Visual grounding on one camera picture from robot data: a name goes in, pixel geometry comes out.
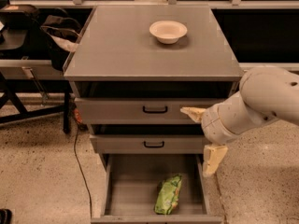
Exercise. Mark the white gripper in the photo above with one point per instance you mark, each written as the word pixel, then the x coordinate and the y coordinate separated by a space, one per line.
pixel 213 125

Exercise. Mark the green rice chip bag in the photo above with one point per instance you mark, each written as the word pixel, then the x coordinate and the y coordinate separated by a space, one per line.
pixel 168 195

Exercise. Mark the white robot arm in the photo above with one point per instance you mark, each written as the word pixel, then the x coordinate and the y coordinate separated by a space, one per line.
pixel 266 94

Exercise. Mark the grey drawer cabinet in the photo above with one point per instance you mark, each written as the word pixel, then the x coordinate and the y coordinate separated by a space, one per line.
pixel 118 57

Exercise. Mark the grey bottom drawer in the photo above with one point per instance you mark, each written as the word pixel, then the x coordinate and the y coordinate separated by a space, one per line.
pixel 132 187

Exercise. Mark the grey drawer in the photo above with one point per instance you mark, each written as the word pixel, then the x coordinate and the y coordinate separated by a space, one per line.
pixel 132 187
pixel 133 144
pixel 129 110

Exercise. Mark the grey middle drawer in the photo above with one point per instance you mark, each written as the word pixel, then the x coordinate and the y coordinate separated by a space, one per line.
pixel 133 144

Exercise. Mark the grey top drawer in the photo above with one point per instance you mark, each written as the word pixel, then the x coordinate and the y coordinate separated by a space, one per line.
pixel 129 110

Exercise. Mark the white paper bowl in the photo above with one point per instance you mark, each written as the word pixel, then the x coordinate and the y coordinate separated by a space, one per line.
pixel 168 32

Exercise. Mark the black middle drawer handle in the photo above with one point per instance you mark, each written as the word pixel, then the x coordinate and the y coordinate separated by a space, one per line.
pixel 153 144

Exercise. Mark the black drawer handle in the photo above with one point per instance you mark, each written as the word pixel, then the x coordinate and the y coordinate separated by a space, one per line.
pixel 153 144
pixel 158 110

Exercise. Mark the black top drawer handle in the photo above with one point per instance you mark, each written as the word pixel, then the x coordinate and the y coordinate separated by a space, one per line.
pixel 158 110

